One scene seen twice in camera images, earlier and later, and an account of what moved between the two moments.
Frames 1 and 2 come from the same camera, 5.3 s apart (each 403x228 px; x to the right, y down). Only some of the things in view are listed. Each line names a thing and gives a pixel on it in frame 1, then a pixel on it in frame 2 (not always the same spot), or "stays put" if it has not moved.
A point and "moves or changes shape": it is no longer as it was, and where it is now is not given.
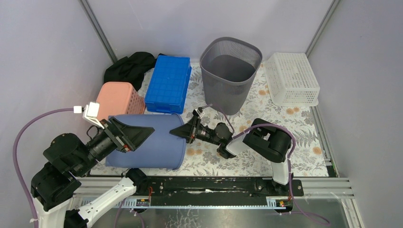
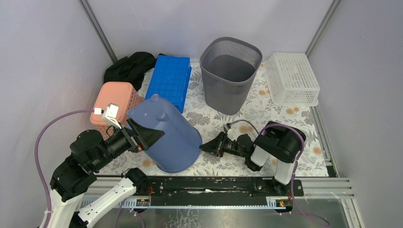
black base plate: [176, 187] stays put
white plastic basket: [291, 80] stays put
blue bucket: [161, 149] moves or changes shape
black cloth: [130, 69] stays put
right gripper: [188, 130] -> [216, 146]
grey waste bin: [229, 65] stays put
